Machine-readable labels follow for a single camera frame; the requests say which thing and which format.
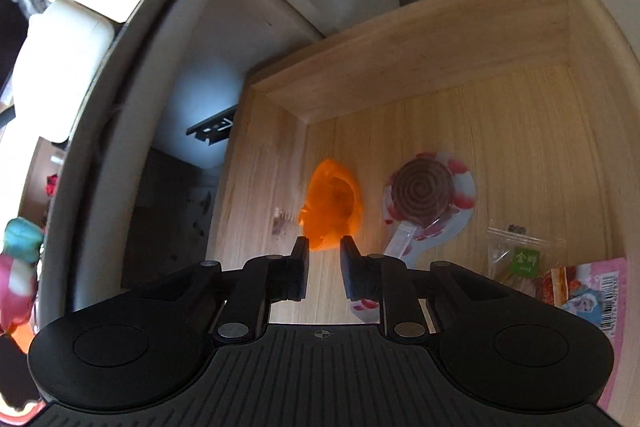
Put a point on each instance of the pink Volcano card package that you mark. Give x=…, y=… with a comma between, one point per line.
x=596, y=292

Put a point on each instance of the red white snack packet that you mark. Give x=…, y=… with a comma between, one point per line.
x=555, y=287

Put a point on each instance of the white tub container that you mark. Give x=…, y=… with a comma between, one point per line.
x=53, y=71

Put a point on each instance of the orange pumpkin half shell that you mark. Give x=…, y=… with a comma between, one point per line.
x=333, y=206

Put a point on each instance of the pink teal plush toy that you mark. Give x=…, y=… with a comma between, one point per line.
x=22, y=241

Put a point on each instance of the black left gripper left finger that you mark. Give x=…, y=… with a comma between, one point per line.
x=298, y=267

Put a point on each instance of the green label snack bag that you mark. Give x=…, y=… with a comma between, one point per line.
x=519, y=261

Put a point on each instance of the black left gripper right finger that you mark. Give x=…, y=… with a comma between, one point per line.
x=354, y=269

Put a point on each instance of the swirl lollipop in wrapper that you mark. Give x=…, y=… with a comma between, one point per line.
x=426, y=202

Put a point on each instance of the wooden drawer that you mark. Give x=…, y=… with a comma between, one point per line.
x=538, y=98

